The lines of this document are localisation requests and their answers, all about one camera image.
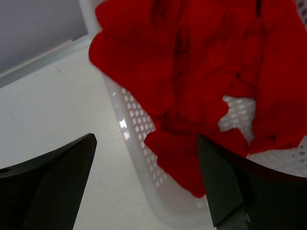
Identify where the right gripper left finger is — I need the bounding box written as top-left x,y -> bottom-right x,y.
0,133 -> 97,230

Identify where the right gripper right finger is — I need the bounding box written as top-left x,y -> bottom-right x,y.
196,135 -> 307,230

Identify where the red t shirts pile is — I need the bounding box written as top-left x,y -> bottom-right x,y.
89,0 -> 307,198

